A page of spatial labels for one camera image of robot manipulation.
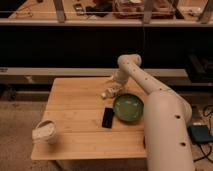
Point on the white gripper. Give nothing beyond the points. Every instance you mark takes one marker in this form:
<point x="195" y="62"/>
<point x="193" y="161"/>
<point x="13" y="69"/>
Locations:
<point x="119" y="79"/>

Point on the small white bottle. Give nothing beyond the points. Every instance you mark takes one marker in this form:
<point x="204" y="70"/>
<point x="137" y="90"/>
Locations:
<point x="111" y="92"/>

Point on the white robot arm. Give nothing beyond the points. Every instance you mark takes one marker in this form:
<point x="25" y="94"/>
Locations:
<point x="166" y="117"/>

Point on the green ceramic bowl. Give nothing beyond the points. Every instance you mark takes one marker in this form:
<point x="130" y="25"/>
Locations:
<point x="128" y="107"/>

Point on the black rectangular phone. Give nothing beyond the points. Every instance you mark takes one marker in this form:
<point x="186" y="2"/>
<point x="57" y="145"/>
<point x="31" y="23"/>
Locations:
<point x="108" y="118"/>

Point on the wooden table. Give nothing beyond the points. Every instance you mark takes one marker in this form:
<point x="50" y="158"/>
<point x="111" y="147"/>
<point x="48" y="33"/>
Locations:
<point x="77" y="109"/>

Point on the clear plastic container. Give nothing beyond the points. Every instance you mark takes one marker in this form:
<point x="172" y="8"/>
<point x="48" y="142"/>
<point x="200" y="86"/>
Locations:
<point x="136" y="8"/>

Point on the white cup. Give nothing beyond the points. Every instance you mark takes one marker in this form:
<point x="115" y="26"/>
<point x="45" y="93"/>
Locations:
<point x="45" y="132"/>

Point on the blue box on floor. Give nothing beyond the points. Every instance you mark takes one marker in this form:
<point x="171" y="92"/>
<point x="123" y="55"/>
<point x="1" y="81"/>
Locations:
<point x="200" y="134"/>

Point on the metal shelf rack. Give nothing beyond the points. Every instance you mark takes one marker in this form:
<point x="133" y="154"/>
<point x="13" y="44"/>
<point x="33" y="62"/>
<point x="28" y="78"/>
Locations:
<point x="190" y="13"/>

